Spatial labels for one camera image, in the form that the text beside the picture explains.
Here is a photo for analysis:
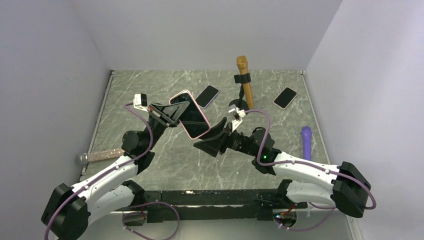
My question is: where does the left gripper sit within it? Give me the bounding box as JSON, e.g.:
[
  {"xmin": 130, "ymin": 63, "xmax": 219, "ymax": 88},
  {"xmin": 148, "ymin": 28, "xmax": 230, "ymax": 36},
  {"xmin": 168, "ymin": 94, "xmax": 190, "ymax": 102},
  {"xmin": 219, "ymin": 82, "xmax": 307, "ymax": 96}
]
[{"xmin": 144, "ymin": 101, "xmax": 192, "ymax": 151}]

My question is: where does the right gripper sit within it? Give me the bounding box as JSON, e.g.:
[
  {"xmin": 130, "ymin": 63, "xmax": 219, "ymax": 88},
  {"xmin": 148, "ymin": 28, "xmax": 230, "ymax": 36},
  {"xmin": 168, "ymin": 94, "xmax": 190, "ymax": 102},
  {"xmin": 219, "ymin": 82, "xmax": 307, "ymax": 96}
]
[{"xmin": 194, "ymin": 117, "xmax": 259, "ymax": 158}]

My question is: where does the pink phone case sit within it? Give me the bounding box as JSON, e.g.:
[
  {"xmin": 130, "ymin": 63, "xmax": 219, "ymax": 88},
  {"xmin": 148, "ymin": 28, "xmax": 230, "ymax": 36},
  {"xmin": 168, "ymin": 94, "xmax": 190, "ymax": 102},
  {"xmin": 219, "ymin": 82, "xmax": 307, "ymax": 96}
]
[{"xmin": 168, "ymin": 89, "xmax": 212, "ymax": 140}]

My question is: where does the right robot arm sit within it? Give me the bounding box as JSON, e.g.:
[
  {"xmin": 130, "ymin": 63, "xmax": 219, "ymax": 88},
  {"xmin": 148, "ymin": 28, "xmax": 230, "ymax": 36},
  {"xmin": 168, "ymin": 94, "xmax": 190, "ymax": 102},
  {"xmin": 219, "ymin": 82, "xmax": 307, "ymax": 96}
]
[{"xmin": 193, "ymin": 119, "xmax": 371, "ymax": 218}]

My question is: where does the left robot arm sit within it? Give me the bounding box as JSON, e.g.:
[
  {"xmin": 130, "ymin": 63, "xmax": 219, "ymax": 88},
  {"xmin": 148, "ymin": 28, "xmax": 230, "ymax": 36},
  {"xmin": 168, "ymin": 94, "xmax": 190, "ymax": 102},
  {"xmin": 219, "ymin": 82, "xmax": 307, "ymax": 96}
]
[{"xmin": 41, "ymin": 101, "xmax": 190, "ymax": 240}]

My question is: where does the phone in purple case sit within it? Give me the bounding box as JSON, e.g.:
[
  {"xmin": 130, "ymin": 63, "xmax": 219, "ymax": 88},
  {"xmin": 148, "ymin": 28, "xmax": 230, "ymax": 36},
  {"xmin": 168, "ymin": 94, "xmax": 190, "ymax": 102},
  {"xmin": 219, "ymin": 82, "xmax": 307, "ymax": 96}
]
[{"xmin": 195, "ymin": 85, "xmax": 220, "ymax": 109}]

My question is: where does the phone in white case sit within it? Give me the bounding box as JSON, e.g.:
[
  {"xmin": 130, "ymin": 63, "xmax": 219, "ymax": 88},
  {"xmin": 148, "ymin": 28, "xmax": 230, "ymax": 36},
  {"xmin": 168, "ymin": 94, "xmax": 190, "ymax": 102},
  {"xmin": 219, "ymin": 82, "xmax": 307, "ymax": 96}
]
[{"xmin": 273, "ymin": 87, "xmax": 298, "ymax": 110}]

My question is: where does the black microphone stand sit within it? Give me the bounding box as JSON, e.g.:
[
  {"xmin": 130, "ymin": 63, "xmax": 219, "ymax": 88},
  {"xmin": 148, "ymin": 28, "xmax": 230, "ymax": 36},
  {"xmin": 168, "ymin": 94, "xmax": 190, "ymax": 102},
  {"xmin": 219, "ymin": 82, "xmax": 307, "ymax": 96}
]
[{"xmin": 228, "ymin": 73, "xmax": 251, "ymax": 111}]

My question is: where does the gold microphone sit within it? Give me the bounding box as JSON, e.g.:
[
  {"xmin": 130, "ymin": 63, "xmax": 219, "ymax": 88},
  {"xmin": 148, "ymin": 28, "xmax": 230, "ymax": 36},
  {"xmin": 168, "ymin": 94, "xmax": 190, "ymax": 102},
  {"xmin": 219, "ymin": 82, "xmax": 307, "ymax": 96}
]
[{"xmin": 236, "ymin": 55, "xmax": 254, "ymax": 109}]

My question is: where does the purple microphone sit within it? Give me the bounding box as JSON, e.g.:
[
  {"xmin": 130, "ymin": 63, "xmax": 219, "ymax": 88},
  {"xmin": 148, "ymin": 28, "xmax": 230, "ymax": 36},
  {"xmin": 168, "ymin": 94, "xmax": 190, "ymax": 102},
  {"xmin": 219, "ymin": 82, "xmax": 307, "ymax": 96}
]
[{"xmin": 301, "ymin": 126, "xmax": 312, "ymax": 161}]

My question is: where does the glitter silver microphone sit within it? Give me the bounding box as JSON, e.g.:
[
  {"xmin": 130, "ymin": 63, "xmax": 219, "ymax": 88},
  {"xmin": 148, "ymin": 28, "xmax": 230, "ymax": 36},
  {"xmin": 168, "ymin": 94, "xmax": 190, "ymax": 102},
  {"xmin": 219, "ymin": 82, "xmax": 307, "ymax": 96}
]
[{"xmin": 76, "ymin": 148, "xmax": 125, "ymax": 165}]

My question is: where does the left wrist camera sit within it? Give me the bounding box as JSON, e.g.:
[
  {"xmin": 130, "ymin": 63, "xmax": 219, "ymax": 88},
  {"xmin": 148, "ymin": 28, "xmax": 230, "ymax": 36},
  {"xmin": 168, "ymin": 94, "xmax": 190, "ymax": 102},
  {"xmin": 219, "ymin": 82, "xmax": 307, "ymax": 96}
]
[{"xmin": 133, "ymin": 93, "xmax": 148, "ymax": 112}]

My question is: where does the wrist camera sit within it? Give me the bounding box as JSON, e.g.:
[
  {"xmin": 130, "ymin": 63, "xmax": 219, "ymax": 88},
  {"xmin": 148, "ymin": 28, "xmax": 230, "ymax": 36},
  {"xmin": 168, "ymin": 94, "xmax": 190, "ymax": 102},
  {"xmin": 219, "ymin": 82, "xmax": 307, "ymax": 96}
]
[
  {"xmin": 228, "ymin": 104, "xmax": 246, "ymax": 132},
  {"xmin": 133, "ymin": 93, "xmax": 148, "ymax": 112}
]

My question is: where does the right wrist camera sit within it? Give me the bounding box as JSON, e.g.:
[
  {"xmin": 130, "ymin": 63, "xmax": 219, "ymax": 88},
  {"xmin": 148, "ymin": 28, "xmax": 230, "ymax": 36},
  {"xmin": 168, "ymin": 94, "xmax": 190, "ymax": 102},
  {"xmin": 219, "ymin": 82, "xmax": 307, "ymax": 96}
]
[{"xmin": 228, "ymin": 104, "xmax": 246, "ymax": 132}]

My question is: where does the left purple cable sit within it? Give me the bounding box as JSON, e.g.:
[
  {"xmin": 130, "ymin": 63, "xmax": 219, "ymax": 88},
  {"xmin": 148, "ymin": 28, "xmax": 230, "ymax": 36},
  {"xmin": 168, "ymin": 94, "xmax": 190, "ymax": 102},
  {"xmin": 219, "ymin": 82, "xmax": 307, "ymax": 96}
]
[{"xmin": 43, "ymin": 103, "xmax": 181, "ymax": 240}]

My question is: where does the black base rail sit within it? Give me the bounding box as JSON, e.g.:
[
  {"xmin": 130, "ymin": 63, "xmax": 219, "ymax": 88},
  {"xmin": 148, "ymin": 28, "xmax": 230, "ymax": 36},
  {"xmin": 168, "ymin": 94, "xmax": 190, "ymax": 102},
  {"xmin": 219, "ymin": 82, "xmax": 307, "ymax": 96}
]
[{"xmin": 119, "ymin": 189, "xmax": 297, "ymax": 223}]

